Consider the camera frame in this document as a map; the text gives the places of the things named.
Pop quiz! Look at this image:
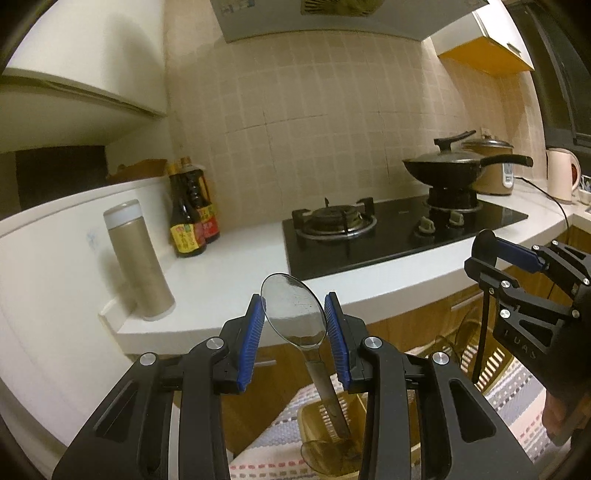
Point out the clear spoon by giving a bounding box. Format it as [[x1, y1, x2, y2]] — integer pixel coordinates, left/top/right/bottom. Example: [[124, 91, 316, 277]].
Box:
[[260, 273, 355, 454], [301, 439, 362, 477], [454, 290, 491, 385]]

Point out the person's right hand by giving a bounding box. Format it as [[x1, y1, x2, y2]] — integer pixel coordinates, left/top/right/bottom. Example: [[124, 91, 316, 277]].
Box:
[[542, 390, 577, 446]]

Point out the brown rice cooker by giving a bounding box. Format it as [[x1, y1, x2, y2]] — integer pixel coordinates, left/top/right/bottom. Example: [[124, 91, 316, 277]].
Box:
[[461, 137, 514, 196]]

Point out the black wok with lid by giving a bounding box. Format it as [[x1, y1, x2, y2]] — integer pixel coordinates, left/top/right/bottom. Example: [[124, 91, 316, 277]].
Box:
[[403, 130, 533, 189]]

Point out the pink electric kettle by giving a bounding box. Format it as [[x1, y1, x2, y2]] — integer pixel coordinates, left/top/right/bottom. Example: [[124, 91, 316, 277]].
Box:
[[546, 148, 581, 203]]

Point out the striped woven table mat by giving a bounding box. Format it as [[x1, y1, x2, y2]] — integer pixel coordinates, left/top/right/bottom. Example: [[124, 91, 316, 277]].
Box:
[[228, 350, 555, 480]]

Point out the yellow plastic utensil basket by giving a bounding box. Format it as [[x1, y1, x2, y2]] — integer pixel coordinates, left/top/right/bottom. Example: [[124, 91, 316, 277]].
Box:
[[296, 331, 516, 480]]

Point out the black gas stove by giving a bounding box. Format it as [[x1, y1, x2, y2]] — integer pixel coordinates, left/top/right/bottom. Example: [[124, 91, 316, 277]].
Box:
[[283, 196, 528, 280]]

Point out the beige thermos flask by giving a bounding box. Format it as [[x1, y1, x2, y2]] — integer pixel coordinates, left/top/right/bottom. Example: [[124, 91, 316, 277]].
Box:
[[103, 199, 176, 321]]

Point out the soy sauce bottle yellow label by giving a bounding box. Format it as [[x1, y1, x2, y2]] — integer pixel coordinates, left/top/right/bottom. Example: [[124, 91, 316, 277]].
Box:
[[166, 163, 206, 258]]

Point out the sauce bottle red label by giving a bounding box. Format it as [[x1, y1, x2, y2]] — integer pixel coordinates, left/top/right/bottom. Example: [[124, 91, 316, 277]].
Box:
[[180, 157, 221, 243]]

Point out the grey range hood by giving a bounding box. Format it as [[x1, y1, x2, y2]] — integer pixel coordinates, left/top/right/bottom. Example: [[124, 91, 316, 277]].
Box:
[[211, 0, 488, 42]]

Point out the white upper left cabinet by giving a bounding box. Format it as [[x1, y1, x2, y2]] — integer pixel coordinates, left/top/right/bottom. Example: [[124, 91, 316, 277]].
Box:
[[1, 1, 168, 154]]

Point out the black power cable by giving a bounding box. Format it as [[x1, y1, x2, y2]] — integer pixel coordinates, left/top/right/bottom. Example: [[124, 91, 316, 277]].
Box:
[[514, 176, 571, 241]]

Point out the white yellow wall cabinet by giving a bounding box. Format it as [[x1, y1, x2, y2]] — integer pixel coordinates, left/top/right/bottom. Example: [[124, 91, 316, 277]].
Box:
[[431, 1, 535, 77]]

